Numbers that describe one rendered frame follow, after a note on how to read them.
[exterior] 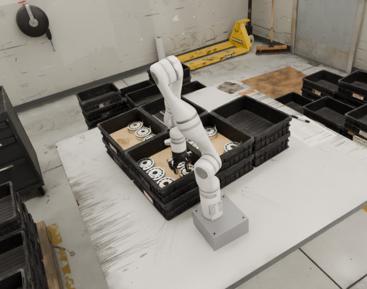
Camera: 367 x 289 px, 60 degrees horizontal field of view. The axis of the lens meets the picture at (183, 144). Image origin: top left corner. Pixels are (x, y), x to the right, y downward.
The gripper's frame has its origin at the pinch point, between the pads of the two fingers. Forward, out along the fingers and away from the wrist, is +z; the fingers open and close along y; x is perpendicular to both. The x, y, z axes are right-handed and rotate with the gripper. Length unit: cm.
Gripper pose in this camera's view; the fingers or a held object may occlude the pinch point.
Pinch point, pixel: (181, 169)
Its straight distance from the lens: 164.8
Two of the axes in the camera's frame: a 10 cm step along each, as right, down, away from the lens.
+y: 8.8, -3.4, 3.3
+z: 0.8, 7.9, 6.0
